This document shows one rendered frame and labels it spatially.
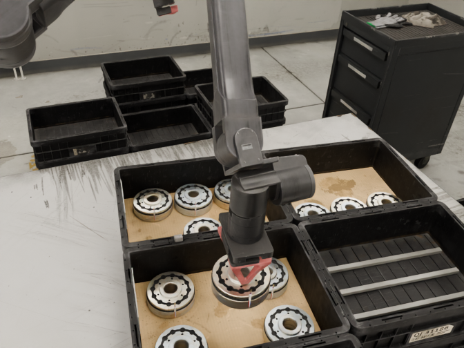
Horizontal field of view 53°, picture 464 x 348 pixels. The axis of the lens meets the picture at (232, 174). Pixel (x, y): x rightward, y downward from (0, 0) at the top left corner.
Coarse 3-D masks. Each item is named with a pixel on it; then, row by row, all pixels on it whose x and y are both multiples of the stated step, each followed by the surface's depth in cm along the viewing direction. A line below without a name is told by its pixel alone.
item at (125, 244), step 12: (120, 168) 121; (132, 168) 122; (120, 180) 117; (120, 192) 114; (120, 204) 110; (120, 216) 107; (288, 216) 110; (120, 228) 104; (144, 240) 101; (156, 240) 102; (168, 240) 101
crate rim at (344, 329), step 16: (288, 224) 107; (192, 240) 102; (208, 240) 102; (304, 240) 104; (128, 256) 97; (128, 272) 96; (320, 272) 96; (128, 288) 91; (128, 304) 88; (336, 304) 90; (304, 336) 84; (320, 336) 84
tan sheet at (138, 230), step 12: (132, 204) 125; (216, 204) 127; (132, 216) 122; (168, 216) 122; (180, 216) 123; (204, 216) 123; (216, 216) 123; (132, 228) 118; (144, 228) 118; (156, 228) 119; (168, 228) 119; (180, 228) 119; (132, 240) 115
